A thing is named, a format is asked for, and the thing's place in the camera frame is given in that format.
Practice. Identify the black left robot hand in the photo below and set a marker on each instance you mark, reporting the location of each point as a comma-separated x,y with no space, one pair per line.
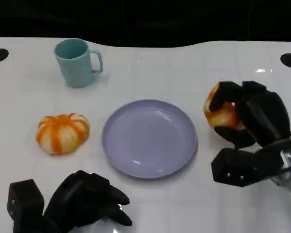
82,196

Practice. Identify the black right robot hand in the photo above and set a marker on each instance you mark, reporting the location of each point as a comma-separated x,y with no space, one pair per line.
264,116

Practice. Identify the browned orange bread roll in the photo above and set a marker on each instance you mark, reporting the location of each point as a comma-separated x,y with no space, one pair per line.
221,117

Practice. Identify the orange white striped bread roll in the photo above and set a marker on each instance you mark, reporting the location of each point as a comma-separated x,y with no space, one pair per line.
63,133

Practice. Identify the lilac plate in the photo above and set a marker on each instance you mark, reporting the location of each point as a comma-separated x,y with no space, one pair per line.
148,138

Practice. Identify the pale green mug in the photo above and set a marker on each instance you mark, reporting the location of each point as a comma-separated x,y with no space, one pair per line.
74,65

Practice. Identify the black backdrop cloth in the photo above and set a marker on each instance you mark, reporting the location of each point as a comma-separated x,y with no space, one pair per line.
145,19

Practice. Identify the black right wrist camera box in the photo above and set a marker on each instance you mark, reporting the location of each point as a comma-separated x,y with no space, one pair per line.
242,165

